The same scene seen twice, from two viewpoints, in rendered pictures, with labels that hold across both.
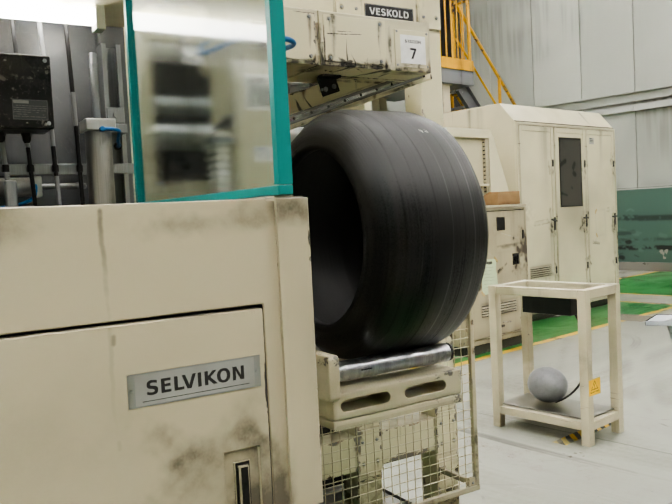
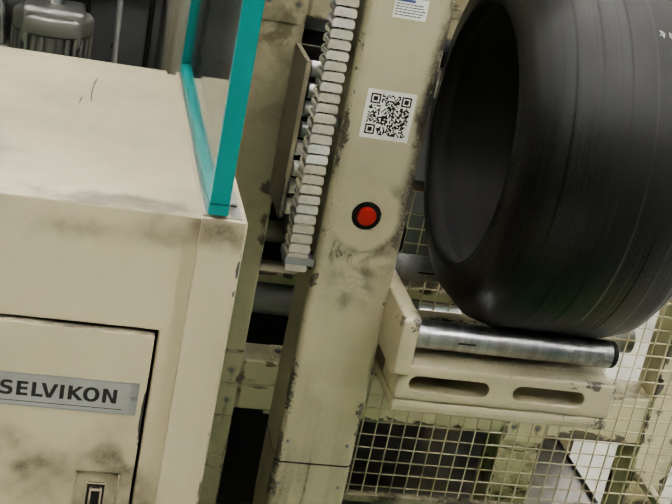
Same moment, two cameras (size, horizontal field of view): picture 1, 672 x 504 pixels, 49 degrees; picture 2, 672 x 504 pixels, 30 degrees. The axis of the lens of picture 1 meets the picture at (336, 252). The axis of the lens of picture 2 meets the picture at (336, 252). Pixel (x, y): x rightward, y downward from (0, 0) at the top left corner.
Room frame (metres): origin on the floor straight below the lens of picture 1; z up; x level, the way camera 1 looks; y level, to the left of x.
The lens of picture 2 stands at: (-0.15, -0.39, 1.66)
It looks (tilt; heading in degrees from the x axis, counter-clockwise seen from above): 20 degrees down; 18
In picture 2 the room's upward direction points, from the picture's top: 12 degrees clockwise
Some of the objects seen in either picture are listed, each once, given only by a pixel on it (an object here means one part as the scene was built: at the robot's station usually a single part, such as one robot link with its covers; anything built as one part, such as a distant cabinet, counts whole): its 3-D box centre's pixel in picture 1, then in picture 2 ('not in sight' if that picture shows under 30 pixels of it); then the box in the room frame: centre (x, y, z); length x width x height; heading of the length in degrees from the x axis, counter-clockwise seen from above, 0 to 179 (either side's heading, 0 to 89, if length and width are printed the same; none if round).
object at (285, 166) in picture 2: not in sight; (338, 136); (2.00, 0.35, 1.05); 0.20 x 0.15 x 0.30; 122
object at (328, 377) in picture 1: (290, 365); (383, 294); (1.69, 0.12, 0.90); 0.40 x 0.03 x 0.10; 32
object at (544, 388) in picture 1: (554, 356); not in sight; (4.01, -1.17, 0.40); 0.60 x 0.35 x 0.80; 41
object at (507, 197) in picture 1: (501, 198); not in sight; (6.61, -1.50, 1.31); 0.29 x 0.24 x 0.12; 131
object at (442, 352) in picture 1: (390, 362); (511, 343); (1.67, -0.11, 0.90); 0.35 x 0.05 x 0.05; 122
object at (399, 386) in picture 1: (389, 390); (499, 379); (1.67, -0.11, 0.84); 0.36 x 0.09 x 0.06; 122
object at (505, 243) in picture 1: (473, 276); not in sight; (6.51, -1.21, 0.62); 0.91 x 0.58 x 1.25; 131
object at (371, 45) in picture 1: (320, 49); not in sight; (2.11, 0.01, 1.71); 0.61 x 0.25 x 0.15; 122
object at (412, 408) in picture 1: (356, 395); (470, 360); (1.79, -0.03, 0.80); 0.37 x 0.36 x 0.02; 32
